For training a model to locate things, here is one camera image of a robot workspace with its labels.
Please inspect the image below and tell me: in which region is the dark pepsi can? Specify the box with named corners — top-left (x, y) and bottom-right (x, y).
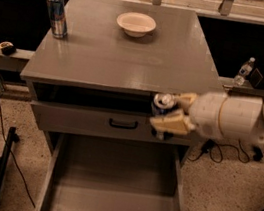
top-left (151, 93), bottom-right (177, 141)

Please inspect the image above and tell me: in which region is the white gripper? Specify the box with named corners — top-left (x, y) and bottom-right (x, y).
top-left (150, 92), bottom-right (227, 139)

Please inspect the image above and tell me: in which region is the black drawer handle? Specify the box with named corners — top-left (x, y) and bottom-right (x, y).
top-left (109, 118), bottom-right (138, 130)

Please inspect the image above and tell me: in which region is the white paper bowl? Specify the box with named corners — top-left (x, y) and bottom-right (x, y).
top-left (116, 12), bottom-right (156, 38)

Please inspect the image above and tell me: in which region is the black power adapter cable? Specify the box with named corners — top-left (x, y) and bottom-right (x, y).
top-left (185, 131), bottom-right (255, 173)

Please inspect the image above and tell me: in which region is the open grey bottom drawer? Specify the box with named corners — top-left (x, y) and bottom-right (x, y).
top-left (36, 134), bottom-right (185, 211)

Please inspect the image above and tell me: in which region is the clear plastic water bottle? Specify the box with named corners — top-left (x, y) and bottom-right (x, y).
top-left (234, 58), bottom-right (256, 86)

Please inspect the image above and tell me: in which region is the blue silver energy drink can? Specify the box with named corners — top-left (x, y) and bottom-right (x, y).
top-left (46, 0), bottom-right (67, 39)

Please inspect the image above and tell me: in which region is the grey drawer cabinet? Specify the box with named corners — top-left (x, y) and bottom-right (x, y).
top-left (9, 0), bottom-right (242, 174)

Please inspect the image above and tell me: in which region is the black cable left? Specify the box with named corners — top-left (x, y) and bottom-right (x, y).
top-left (0, 77), bottom-right (58, 209)

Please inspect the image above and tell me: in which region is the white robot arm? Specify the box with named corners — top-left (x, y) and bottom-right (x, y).
top-left (150, 92), bottom-right (264, 146)

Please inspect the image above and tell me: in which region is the small black box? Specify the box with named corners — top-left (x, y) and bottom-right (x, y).
top-left (249, 69), bottom-right (264, 89)

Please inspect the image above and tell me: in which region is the black tape measure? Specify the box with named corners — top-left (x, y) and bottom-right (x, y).
top-left (0, 41), bottom-right (17, 55)

